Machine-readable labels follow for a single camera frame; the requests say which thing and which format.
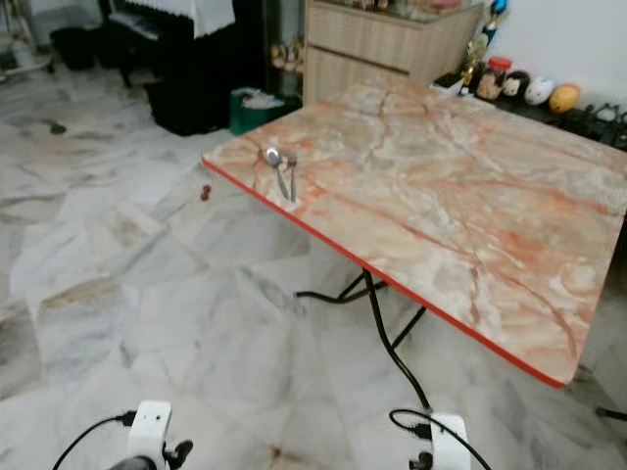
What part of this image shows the silver metal spoon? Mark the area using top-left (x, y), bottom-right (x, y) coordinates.
top-left (265, 147), bottom-right (292, 203)

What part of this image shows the green box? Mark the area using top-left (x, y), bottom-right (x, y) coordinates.
top-left (229, 86), bottom-right (300, 136)

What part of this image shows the black piano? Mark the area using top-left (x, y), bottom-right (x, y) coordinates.
top-left (103, 0), bottom-right (265, 136)

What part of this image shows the jar with red lid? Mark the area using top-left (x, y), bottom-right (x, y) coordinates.
top-left (475, 56), bottom-right (512, 102)

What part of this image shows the black round figurine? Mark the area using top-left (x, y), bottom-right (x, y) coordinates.
top-left (505, 70), bottom-right (532, 101)

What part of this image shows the white egg figurine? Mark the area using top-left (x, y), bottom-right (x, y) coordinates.
top-left (524, 76), bottom-right (556, 106)

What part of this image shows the orange egg figurine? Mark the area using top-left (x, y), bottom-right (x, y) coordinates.
top-left (549, 83), bottom-right (583, 115)

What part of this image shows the small white ornament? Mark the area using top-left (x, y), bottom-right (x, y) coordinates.
top-left (588, 101), bottom-right (627, 128)

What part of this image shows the small gold trophy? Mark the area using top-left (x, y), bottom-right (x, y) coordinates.
top-left (458, 39), bottom-right (486, 91)

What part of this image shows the black bin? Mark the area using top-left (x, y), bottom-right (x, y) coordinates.
top-left (51, 26), bottom-right (97, 71)

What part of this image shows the light wooden drawer cabinet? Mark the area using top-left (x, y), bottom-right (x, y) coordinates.
top-left (302, 0), bottom-right (486, 107)

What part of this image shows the white lace cloth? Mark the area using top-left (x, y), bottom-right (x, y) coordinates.
top-left (122, 0), bottom-right (236, 38)

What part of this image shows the white metal rack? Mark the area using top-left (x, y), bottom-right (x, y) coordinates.
top-left (0, 0), bottom-right (57, 79)

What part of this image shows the trophy with blue ball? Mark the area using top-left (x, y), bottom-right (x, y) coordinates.
top-left (480, 0), bottom-right (510, 55)

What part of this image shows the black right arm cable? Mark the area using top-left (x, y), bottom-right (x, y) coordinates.
top-left (389, 407), bottom-right (493, 470)

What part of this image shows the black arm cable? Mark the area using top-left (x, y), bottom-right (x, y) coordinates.
top-left (389, 407), bottom-right (493, 470)
top-left (51, 411), bottom-right (140, 470)

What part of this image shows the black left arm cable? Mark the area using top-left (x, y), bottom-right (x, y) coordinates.
top-left (51, 411), bottom-right (140, 470)

